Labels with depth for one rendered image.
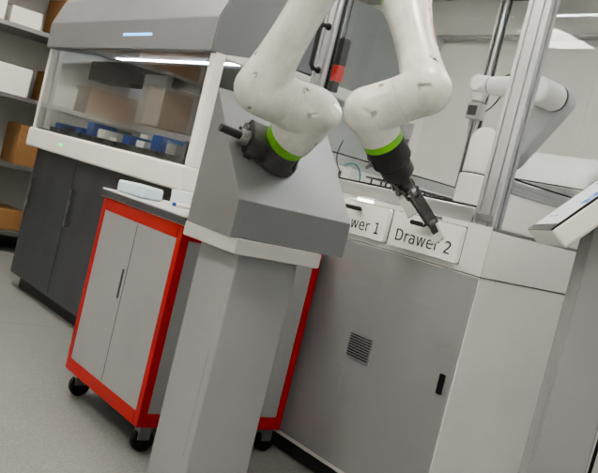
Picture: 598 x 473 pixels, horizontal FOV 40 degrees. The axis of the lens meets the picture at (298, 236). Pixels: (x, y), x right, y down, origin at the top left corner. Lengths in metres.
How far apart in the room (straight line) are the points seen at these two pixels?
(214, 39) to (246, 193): 1.29
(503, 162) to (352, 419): 0.95
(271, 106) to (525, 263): 0.93
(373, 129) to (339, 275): 1.12
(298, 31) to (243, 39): 1.37
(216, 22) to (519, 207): 1.48
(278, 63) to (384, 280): 0.91
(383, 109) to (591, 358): 0.73
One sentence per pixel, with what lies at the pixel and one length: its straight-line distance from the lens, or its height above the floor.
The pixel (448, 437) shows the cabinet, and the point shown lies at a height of 0.32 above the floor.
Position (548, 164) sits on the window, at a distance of 2.58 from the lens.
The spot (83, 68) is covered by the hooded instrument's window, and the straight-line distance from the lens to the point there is 4.48.
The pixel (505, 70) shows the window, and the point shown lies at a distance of 2.54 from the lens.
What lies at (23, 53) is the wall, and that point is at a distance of 6.65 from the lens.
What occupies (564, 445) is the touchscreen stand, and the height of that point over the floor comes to 0.50.
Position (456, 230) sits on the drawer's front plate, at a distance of 2.46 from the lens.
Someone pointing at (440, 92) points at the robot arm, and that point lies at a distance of 1.75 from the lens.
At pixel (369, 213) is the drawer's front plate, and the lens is 2.73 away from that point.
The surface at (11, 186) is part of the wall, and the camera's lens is 6.69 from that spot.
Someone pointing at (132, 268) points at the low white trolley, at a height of 0.54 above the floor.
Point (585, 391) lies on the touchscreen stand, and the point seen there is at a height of 0.63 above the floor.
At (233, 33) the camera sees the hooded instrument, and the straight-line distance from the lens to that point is 3.37.
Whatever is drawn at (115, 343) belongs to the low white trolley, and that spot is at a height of 0.28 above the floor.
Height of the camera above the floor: 0.92
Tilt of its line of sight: 3 degrees down
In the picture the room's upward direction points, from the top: 14 degrees clockwise
